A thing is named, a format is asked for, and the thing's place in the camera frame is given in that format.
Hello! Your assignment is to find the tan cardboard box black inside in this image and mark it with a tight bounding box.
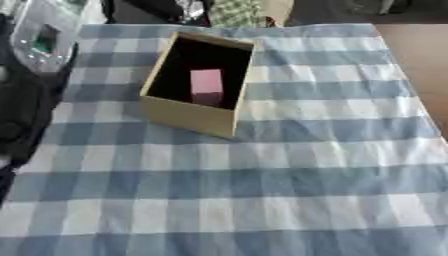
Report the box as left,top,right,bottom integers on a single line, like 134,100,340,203
138,30,258,140

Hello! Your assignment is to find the pink rectangular block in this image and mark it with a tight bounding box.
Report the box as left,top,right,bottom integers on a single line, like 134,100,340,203
189,68,226,108

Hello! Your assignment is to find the green white checked cloth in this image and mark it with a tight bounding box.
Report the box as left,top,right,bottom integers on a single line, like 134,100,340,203
206,0,277,28

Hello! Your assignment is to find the black bag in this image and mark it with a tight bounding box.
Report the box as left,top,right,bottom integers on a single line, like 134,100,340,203
99,0,212,27

